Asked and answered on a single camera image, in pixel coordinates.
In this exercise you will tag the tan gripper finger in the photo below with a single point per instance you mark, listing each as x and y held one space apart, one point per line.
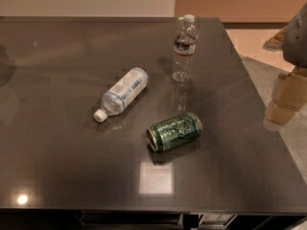
289 95

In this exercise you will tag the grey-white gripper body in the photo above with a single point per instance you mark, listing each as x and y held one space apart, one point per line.
297 43

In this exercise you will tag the green soda can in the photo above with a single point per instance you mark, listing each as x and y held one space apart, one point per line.
173 132

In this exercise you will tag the upright clear water bottle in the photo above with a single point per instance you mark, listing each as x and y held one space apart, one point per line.
185 45

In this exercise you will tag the lying white-label plastic bottle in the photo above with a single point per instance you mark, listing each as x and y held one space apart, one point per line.
121 94

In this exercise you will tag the dark drawer under table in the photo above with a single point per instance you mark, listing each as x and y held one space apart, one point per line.
186 221

